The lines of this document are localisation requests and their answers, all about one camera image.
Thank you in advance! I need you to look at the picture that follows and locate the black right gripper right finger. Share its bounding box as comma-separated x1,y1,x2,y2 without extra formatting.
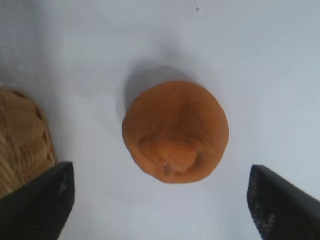
246,164,320,240

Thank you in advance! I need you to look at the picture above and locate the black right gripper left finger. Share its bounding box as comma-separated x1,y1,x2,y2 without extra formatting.
0,161,75,240

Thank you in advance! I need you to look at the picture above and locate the brown woven wicker basket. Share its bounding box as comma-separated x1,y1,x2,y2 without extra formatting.
0,86,58,200

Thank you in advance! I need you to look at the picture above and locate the wrinkled orange fruit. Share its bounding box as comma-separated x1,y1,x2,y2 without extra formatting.
121,80,230,185

